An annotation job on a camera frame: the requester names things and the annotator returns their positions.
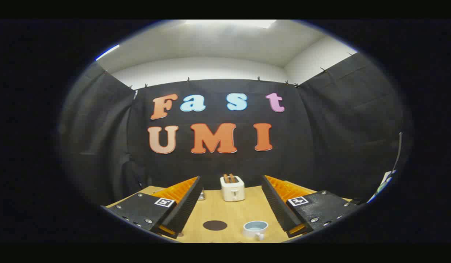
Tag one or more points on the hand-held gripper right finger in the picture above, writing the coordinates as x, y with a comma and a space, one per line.
278, 204

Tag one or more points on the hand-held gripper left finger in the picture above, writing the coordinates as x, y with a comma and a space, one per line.
185, 204

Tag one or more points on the white cup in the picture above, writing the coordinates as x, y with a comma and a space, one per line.
255, 226

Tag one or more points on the dark brown round coaster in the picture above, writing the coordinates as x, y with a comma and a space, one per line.
215, 225

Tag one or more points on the small grey remote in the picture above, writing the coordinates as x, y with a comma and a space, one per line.
201, 195

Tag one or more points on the wooden table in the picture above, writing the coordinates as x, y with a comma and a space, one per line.
225, 210

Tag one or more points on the white toaster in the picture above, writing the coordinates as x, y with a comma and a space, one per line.
232, 191

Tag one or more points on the toast slices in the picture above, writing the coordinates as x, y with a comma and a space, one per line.
229, 178

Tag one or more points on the black backdrop cloth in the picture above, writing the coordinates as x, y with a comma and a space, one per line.
313, 146

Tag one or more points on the white and blue object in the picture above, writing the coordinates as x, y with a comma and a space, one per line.
384, 184

